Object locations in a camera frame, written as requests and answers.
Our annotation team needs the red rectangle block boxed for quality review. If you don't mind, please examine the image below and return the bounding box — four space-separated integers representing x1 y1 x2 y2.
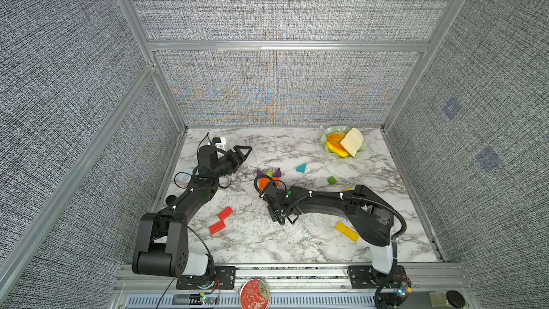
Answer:
209 220 226 235
218 207 234 221

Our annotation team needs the orange rectangle block top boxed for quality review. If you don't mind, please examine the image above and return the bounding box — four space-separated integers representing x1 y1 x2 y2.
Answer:
259 177 280 184

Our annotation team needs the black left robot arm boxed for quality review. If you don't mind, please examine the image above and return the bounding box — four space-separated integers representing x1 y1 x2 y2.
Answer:
132 144 252 278

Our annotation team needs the orange rectangle block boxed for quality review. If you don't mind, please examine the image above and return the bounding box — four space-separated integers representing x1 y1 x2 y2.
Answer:
258 183 280 191
259 177 280 184

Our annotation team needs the green glass plate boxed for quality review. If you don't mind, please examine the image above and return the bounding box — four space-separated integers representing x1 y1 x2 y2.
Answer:
320 126 369 160

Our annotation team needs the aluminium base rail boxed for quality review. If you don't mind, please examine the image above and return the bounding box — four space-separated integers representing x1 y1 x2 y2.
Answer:
107 263 481 308

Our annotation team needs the white round object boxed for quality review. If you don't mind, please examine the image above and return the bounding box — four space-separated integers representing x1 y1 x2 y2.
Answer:
174 171 192 189

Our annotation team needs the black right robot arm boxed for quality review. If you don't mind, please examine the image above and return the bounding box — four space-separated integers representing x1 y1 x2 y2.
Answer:
254 175 407 285

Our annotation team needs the yellow rectangle block near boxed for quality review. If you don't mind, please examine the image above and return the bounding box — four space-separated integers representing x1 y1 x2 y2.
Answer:
335 222 360 243

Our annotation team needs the beige bread slice toy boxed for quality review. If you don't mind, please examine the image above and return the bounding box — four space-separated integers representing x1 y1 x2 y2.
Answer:
340 128 364 157

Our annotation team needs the red rectangle block upper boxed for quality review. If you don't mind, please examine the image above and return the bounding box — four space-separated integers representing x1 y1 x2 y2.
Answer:
218 207 234 221

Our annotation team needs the red rectangle block lower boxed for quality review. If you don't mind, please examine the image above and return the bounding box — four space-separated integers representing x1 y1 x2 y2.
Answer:
209 220 226 235

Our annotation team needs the teal triangle block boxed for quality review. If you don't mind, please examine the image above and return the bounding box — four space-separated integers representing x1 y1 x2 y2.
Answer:
295 164 307 173

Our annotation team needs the orange round food toy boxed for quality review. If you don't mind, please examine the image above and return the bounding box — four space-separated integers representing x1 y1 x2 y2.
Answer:
327 131 346 148

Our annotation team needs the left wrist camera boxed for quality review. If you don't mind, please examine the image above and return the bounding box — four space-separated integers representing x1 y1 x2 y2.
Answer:
209 137 227 151

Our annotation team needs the yellow banana toy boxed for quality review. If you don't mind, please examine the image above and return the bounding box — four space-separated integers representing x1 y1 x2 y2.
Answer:
325 141 350 158

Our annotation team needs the red round tin lid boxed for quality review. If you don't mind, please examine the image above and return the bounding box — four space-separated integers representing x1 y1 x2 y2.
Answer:
240 279 271 309

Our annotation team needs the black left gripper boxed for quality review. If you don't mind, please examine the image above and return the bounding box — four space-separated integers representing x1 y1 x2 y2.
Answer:
212 146 251 180

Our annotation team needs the black knob on box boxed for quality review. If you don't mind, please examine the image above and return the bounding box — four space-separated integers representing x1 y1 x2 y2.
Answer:
429 290 466 308

